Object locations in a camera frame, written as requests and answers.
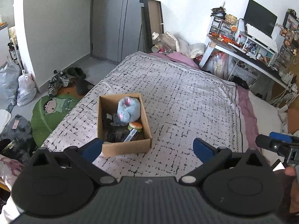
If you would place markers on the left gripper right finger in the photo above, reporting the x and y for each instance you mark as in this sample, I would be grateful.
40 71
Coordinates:
212 160

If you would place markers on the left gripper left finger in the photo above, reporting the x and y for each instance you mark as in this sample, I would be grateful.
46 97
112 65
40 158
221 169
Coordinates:
83 159

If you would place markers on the blue denim cloth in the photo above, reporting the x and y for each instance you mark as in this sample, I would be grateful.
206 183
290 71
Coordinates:
116 121

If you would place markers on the burger toy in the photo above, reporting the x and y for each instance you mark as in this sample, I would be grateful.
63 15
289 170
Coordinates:
135 126

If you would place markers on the blue pink plush toy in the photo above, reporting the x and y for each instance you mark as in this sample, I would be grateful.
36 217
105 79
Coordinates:
129 110

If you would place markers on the black lace cloth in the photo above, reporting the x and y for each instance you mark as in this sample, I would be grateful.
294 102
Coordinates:
113 134

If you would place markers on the blue tissue pack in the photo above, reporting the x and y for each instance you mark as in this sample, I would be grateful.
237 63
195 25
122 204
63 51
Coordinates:
133 133

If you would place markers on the person right hand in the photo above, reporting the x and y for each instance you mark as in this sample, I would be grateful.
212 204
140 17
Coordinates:
294 202

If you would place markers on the pink bed sheet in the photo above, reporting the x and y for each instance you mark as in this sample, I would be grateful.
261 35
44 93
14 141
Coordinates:
246 107

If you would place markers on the cardboard box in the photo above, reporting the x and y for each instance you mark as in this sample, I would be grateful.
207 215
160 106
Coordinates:
140 144

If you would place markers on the green leaf cartoon rug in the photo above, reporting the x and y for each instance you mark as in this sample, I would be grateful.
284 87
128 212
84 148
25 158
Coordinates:
48 113

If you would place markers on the white black patterned bedspread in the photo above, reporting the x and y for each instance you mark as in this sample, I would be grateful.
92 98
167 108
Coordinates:
181 104

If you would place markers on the dark fluffy blanket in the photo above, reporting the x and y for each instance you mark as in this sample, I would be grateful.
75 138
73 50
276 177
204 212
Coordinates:
17 140

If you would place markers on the dark green slippers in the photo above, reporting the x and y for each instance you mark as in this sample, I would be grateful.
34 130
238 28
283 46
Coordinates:
81 84

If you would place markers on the camouflage sneaker pair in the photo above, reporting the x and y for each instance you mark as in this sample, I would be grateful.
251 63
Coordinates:
60 79

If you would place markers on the white plastic bag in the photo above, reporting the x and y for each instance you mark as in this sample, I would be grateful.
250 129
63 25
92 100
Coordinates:
26 90

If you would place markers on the white desk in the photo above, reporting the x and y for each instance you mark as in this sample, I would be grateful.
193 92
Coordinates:
215 44

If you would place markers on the large grey plastic bag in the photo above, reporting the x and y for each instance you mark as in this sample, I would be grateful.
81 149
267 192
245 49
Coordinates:
10 72

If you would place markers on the white keyboard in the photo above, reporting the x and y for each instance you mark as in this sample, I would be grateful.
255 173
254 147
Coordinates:
261 37

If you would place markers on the clear plastic jar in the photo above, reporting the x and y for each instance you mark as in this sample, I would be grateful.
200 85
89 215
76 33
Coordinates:
157 44

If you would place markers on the white desk organizer shelf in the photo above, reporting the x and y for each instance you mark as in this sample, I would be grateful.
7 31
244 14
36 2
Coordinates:
222 27

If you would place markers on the black computer monitor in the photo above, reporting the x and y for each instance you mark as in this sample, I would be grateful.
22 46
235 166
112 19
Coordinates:
260 18

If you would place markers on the grey door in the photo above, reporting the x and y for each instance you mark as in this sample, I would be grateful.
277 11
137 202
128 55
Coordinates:
116 29

